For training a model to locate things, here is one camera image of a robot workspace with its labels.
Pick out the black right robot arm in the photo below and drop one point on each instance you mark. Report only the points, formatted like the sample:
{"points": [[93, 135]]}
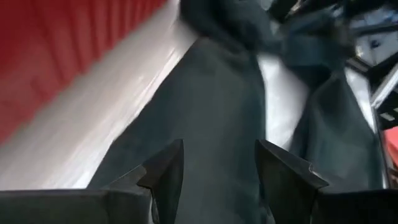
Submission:
{"points": [[283, 7]]}

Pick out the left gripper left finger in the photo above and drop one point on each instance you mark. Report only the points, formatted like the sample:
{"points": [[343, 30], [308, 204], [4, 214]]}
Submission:
{"points": [[93, 208]]}

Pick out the red object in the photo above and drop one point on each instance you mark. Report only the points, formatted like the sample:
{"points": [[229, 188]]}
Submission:
{"points": [[392, 149]]}

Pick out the red plastic laundry bin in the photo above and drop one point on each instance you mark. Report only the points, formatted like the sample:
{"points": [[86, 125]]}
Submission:
{"points": [[46, 46]]}

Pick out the dark denim jeans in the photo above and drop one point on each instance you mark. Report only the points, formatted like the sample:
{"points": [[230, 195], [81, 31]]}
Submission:
{"points": [[217, 109]]}

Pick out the black aluminium table frame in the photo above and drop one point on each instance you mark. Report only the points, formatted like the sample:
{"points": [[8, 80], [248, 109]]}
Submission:
{"points": [[388, 124]]}

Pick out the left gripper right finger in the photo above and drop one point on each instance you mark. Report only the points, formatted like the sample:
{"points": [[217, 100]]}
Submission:
{"points": [[289, 193]]}

